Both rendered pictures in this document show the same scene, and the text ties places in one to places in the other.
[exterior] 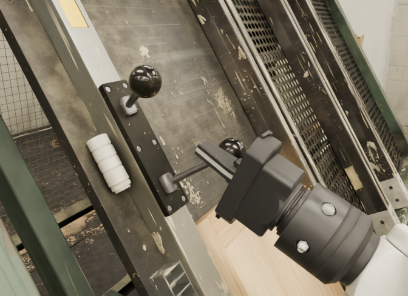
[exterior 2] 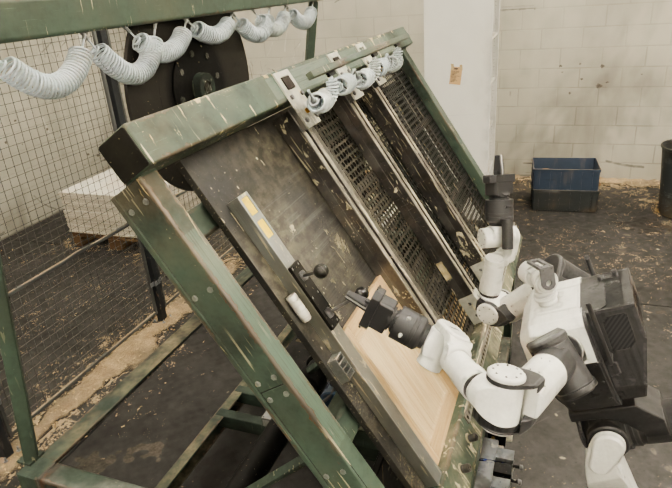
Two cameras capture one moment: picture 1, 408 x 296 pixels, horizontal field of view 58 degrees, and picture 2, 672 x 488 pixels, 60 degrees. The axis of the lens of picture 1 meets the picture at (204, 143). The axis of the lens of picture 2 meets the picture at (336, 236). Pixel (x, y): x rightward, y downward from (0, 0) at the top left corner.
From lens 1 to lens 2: 104 cm
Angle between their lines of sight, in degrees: 9
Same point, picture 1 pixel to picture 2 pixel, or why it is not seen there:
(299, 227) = (397, 327)
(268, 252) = (384, 341)
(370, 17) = (466, 42)
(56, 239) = not seen: hidden behind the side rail
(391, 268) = (435, 338)
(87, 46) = (276, 246)
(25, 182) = not seen: hidden behind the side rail
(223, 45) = (334, 200)
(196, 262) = (348, 351)
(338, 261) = (414, 338)
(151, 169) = (320, 307)
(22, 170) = not seen: hidden behind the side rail
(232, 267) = (365, 352)
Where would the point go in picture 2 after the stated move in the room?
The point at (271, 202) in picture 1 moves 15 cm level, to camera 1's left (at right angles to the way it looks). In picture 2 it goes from (384, 318) to (324, 327)
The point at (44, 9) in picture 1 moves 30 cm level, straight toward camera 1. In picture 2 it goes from (251, 230) to (309, 272)
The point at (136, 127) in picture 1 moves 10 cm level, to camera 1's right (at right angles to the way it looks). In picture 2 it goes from (309, 286) to (346, 280)
